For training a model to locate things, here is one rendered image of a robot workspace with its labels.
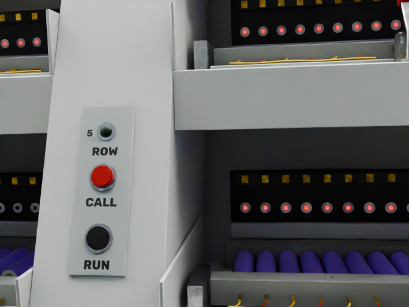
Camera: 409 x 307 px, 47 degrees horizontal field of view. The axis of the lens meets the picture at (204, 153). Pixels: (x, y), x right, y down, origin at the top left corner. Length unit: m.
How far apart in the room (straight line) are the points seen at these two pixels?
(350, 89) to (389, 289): 0.15
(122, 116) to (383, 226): 0.28
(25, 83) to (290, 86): 0.20
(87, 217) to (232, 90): 0.14
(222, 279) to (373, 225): 0.18
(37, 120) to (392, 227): 0.34
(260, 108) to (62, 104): 0.15
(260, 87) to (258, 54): 0.08
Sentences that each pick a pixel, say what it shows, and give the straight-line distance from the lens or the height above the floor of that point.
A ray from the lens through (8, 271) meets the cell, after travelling 0.47.
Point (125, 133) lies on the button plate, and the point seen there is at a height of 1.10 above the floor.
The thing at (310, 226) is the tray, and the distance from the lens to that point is 0.49.
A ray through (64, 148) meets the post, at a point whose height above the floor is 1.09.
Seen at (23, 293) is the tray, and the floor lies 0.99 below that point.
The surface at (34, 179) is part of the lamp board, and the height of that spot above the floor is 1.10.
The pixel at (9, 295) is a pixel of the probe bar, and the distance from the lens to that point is 0.42.
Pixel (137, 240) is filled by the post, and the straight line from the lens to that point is 0.33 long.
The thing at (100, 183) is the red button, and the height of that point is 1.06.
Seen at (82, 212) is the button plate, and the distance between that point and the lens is 0.35.
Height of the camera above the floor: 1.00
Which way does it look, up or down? 14 degrees up
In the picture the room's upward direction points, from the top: 1 degrees clockwise
